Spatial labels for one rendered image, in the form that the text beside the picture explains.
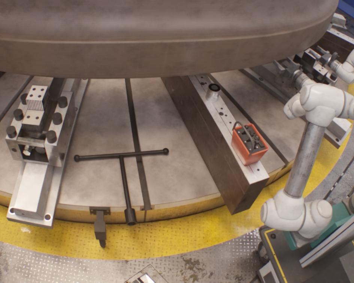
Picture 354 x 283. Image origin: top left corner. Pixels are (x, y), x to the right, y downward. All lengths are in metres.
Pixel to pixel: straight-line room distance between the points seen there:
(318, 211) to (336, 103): 0.55
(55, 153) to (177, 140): 0.90
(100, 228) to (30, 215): 0.43
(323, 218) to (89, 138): 1.61
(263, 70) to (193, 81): 0.94
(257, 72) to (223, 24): 1.13
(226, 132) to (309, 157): 0.66
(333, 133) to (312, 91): 1.49
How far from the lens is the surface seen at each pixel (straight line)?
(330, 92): 1.46
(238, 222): 2.48
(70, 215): 2.29
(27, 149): 2.03
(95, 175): 2.18
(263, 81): 3.02
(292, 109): 1.99
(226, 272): 2.31
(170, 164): 2.25
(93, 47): 1.82
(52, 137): 1.87
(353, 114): 1.50
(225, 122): 2.05
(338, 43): 3.79
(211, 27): 1.97
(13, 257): 2.37
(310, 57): 2.75
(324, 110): 1.45
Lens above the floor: 2.14
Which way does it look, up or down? 49 degrees down
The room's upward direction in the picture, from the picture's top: 12 degrees clockwise
